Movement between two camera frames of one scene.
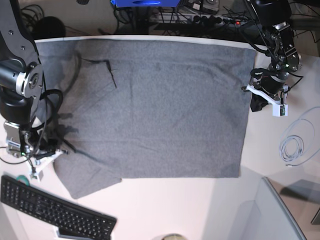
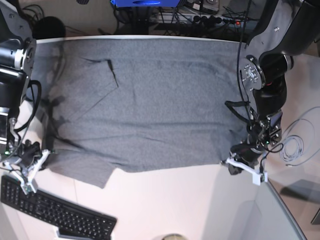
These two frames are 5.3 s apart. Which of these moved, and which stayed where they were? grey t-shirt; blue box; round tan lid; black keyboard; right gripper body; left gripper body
Moved: left gripper body; right gripper body
Stayed: black keyboard; blue box; round tan lid; grey t-shirt
